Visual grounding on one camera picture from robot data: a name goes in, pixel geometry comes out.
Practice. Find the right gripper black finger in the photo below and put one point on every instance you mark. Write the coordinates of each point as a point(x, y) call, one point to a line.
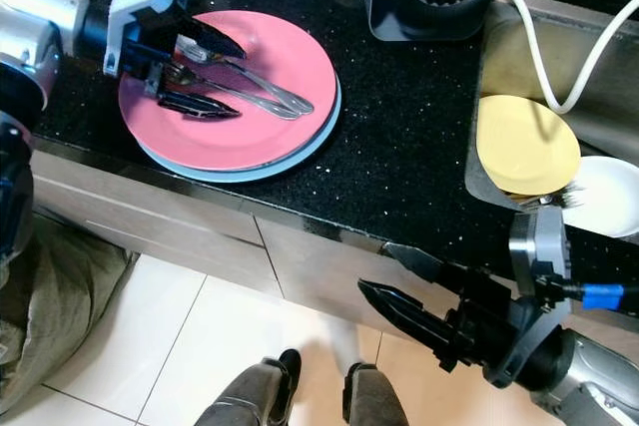
point(414, 318)
point(424, 268)

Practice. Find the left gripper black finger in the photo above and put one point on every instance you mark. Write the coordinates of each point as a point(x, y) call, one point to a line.
point(198, 105)
point(215, 47)

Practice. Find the silver fork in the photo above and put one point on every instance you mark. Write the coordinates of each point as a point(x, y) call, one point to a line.
point(554, 199)
point(265, 87)

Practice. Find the yellow plate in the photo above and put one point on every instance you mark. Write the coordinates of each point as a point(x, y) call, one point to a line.
point(524, 147)

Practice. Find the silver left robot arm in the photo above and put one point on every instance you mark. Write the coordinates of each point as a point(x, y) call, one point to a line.
point(40, 17)

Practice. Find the beige cabinet door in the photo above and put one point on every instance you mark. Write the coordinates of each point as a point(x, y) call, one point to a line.
point(319, 276)

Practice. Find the shallow beige drawer front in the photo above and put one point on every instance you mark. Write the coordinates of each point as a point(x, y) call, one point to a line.
point(160, 202)

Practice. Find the light blue plate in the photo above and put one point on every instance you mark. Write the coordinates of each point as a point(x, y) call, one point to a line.
point(310, 152)

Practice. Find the olive green fabric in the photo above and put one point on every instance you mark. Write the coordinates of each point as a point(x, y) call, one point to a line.
point(60, 316)

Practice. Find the deep beige drawer front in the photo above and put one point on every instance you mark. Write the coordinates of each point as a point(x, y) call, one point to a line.
point(210, 261)

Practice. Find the white bowl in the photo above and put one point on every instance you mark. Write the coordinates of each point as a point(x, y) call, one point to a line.
point(609, 192)

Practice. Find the stainless steel sink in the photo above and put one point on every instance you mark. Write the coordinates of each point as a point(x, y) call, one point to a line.
point(539, 57)

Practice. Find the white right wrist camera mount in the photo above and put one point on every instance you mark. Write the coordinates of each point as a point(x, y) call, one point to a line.
point(539, 246)

